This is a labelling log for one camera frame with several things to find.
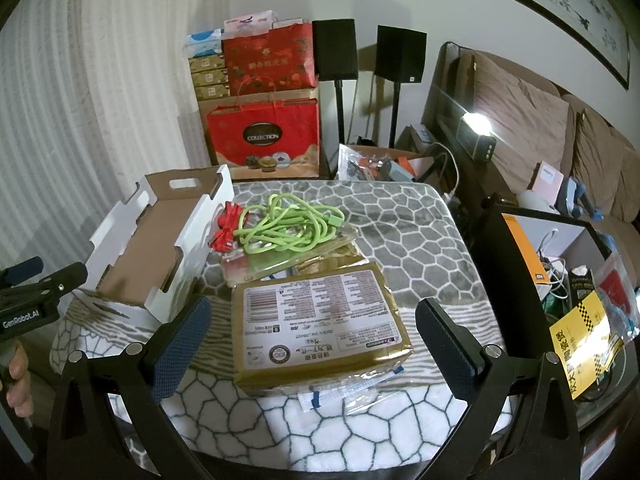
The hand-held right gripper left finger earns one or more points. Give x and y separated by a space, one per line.
185 345

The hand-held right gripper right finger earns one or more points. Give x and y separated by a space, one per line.
442 347

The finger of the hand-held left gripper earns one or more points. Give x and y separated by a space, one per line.
25 270
65 277

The white cardboard box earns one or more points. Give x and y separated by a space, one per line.
145 255

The gold tissue pack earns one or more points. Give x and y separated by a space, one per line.
325 325

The silver bamboo-print foil packet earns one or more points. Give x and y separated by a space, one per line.
330 255

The person's left hand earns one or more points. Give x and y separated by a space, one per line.
20 380

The clear plastic bag blue print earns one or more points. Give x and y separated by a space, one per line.
345 392

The grey white patterned blanket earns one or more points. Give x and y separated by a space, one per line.
425 240

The black storage bin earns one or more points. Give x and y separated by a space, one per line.
492 250

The white charger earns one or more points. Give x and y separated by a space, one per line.
547 280

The yellow checkered packet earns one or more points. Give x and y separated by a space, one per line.
585 340

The red packet in clear bag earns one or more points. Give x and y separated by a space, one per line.
617 285

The cardboard box of clutter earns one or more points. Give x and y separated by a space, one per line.
380 162

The pink box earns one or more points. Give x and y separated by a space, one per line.
546 178

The blue plastic item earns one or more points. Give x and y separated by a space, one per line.
580 200

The black device with light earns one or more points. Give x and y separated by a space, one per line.
477 140

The gold tissue box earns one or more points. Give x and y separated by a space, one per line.
212 93
207 64
210 79

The large brown cushion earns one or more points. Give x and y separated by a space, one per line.
520 120

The blue white tissue pack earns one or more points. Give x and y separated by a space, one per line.
204 44

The brown sofa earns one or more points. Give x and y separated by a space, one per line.
590 105

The red floral gift bag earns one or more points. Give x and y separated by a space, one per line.
270 62

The black speaker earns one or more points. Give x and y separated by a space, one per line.
335 50
401 55

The pink white packet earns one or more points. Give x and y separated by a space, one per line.
250 21

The framed wall painting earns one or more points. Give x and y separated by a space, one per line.
540 5

